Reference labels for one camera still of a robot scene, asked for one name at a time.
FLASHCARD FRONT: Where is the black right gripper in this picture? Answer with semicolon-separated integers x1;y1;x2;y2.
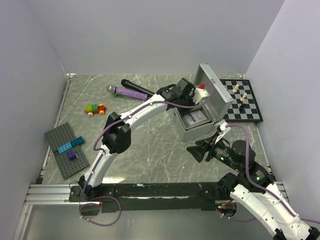
185;131;241;171

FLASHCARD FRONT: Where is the grey metal storage box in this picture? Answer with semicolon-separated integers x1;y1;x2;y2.
170;63;234;142

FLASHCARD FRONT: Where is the white blue instruction packet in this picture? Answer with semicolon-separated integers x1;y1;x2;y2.
183;110;208;126

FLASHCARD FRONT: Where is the grey plastic divided tray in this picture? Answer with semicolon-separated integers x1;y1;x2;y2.
181;110;212;130

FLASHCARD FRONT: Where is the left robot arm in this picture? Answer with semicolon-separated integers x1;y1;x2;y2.
78;78;200;201

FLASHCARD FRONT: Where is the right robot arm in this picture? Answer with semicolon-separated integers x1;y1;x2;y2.
186;121;320;240

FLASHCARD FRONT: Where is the cream chess piece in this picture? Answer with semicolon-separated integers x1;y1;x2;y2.
232;84;240;93

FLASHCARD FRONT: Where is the purple glitter microphone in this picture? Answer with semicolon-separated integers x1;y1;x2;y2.
106;85;148;101

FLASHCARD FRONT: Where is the black chess piece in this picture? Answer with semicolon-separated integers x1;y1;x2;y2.
239;103;245;111

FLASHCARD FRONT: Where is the cream chess pawn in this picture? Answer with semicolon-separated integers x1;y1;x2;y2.
240;92;247;103

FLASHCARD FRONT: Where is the black microphone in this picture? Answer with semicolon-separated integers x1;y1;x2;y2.
121;79;155;97

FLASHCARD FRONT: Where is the chess board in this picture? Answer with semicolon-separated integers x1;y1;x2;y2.
220;79;263;124

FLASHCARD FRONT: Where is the green toy brick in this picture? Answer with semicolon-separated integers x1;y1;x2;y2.
114;93;123;98

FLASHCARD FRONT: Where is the toy brick car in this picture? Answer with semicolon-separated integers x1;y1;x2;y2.
84;103;107;117

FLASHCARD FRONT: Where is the blue toy brick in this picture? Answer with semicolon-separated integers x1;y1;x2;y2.
58;136;85;154

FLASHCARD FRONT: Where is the purple toy brick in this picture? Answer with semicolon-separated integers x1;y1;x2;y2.
66;150;78;161

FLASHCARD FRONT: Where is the grey brick baseplate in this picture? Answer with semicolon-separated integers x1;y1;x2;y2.
44;122;89;180

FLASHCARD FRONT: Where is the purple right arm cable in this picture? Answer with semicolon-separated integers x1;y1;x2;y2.
217;124;320;225

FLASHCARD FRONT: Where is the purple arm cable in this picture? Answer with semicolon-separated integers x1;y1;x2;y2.
79;82;215;227
217;124;320;225

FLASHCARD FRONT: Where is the black mounting base rail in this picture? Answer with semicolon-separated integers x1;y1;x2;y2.
68;182;231;213

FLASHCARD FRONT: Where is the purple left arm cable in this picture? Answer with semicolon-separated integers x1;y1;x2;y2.
79;82;215;227

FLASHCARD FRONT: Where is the aluminium frame rail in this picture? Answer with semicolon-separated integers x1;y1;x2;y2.
23;184;73;206

